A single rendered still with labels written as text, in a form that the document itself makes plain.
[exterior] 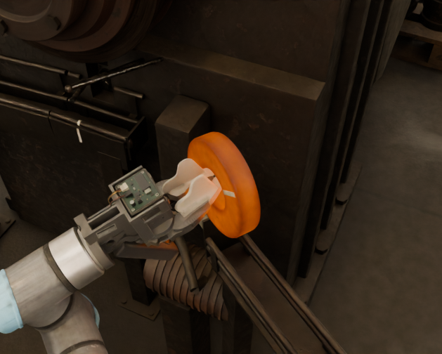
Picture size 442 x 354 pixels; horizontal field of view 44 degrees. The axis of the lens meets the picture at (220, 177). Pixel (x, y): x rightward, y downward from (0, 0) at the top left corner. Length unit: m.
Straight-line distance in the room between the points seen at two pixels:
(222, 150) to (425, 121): 1.73
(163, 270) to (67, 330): 0.41
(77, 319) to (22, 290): 0.11
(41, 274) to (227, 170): 0.27
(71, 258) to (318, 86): 0.55
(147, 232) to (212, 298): 0.45
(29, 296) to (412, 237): 1.46
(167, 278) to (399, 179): 1.18
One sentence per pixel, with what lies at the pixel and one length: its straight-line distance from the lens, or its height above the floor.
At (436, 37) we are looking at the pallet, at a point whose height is 0.14.
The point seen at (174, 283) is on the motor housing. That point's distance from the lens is 1.16.
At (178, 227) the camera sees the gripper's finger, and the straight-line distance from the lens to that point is 0.73.
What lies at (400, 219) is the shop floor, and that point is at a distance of 1.99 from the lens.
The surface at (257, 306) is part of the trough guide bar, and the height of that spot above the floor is 0.69.
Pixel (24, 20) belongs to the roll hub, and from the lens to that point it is 0.97.
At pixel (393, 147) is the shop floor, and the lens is 2.23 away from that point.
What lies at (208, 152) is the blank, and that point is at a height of 0.97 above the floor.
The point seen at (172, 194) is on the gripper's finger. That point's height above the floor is 0.92.
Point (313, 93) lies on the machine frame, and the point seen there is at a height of 0.87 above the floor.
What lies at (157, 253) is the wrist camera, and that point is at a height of 0.84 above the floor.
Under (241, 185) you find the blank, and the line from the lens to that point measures 0.71.
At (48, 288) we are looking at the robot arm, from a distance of 0.73.
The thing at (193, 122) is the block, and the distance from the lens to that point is 1.04.
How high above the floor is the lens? 1.50
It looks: 48 degrees down
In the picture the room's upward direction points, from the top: straight up
